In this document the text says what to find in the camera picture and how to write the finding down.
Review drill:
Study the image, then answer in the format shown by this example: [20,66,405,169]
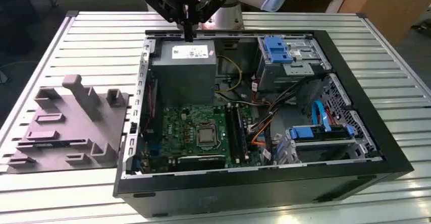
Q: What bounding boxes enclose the black wire bundle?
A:
[249,74,326,134]

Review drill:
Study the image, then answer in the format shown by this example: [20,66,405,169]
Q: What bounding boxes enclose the green motherboard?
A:
[139,102,267,171]

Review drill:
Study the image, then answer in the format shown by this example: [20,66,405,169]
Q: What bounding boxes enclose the blue SATA wire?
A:
[311,99,335,133]

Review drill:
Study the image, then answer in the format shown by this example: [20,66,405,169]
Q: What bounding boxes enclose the chair caster base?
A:
[410,19,431,33]

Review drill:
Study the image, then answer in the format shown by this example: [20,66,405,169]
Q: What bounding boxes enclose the black open PC case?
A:
[112,29,414,219]

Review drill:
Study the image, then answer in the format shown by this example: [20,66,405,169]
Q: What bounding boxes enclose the yellow wire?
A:
[215,54,245,93]

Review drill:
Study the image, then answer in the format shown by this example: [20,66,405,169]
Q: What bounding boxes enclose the silver CPU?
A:
[197,128,217,144]

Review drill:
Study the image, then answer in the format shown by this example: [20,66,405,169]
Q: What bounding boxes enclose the hard disk in blue carrier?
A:
[289,124,355,142]

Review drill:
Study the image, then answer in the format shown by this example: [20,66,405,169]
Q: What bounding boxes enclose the grey power supply unit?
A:
[150,40,218,106]

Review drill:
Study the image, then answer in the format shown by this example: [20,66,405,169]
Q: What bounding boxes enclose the grey parts rack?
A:
[0,74,134,176]

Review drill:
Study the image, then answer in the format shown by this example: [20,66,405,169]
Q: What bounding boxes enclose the CPU socket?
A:
[194,121,225,152]

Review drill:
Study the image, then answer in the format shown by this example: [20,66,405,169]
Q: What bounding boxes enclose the orange wires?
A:
[251,130,270,148]

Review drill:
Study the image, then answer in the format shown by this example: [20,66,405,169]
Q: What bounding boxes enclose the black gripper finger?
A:
[189,0,227,43]
[142,0,191,42]

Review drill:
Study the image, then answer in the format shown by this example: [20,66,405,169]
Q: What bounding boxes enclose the wooden cabinet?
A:
[346,0,431,45]

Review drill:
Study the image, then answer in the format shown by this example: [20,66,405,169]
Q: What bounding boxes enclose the blue drive latch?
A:
[265,36,293,65]

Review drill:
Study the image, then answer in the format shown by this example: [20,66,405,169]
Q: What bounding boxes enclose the silver disk bay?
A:
[285,127,385,164]

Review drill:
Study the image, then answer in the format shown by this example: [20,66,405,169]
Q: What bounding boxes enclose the silver optical drive cage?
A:
[257,35,334,91]

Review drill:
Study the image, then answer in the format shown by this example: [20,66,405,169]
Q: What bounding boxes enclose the black graphics card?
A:
[177,154,227,171]

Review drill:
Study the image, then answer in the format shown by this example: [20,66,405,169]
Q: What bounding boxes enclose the black office chair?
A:
[0,0,40,57]

